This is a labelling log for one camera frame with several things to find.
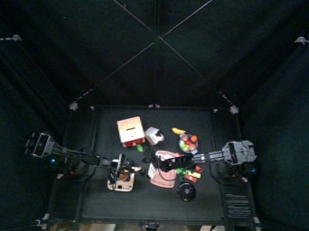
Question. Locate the white text label sticker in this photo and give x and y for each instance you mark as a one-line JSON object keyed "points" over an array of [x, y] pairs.
{"points": [[237, 205]]}

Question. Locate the green toy block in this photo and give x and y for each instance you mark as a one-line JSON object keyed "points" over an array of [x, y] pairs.
{"points": [[182, 171]]}

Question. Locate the yellow toy banana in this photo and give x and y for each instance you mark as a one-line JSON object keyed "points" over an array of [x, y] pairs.
{"points": [[178, 131]]}

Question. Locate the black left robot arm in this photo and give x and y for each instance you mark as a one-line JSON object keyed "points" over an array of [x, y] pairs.
{"points": [[68, 152]]}

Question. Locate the pink white toy tray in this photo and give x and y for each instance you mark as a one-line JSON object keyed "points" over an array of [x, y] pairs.
{"points": [[120, 184]]}

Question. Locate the green toy vegetable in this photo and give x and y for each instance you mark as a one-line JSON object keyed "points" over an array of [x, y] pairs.
{"points": [[139, 147]]}

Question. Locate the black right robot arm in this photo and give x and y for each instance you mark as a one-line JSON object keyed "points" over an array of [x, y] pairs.
{"points": [[224, 154]]}

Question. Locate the yellow toy block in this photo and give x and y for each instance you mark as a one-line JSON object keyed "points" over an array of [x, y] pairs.
{"points": [[194, 174]]}

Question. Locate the grey bowl of toy food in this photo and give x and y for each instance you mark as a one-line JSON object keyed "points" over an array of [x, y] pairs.
{"points": [[187, 143]]}

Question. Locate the black round pot lid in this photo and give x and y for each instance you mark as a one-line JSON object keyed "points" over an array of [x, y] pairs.
{"points": [[186, 191]]}

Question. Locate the white grey toy appliance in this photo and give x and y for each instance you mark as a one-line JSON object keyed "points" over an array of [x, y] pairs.
{"points": [[154, 136]]}

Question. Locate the metal frame corner bracket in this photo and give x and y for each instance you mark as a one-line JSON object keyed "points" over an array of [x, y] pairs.
{"points": [[16, 38], [154, 105], [234, 109], [301, 39], [72, 105]]}

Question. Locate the small red toy piece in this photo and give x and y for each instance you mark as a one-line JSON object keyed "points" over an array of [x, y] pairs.
{"points": [[198, 168]]}

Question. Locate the red toy block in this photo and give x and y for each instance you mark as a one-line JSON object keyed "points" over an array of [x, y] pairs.
{"points": [[191, 178]]}

